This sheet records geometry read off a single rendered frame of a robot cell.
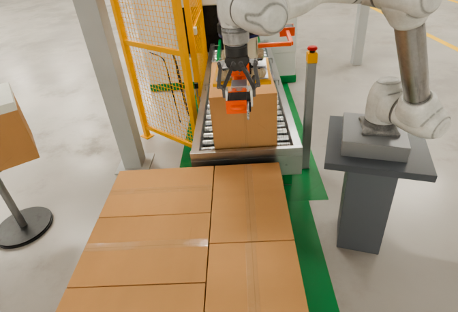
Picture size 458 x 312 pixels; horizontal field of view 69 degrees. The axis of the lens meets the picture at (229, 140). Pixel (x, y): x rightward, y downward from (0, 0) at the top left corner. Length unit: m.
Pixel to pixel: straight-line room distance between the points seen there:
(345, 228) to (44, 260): 1.97
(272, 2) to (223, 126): 1.24
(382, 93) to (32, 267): 2.35
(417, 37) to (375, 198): 0.97
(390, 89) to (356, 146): 0.31
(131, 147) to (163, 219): 1.31
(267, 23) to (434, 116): 0.95
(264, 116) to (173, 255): 0.95
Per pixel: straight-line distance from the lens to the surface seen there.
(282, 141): 2.29
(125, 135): 2.92
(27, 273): 2.64
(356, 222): 2.16
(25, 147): 2.41
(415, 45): 1.40
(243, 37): 1.09
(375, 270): 2.28
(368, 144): 1.75
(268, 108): 1.99
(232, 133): 2.06
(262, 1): 0.91
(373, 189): 1.98
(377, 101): 1.75
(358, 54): 5.05
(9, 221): 3.07
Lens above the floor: 1.78
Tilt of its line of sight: 33 degrees down
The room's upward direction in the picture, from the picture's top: 5 degrees counter-clockwise
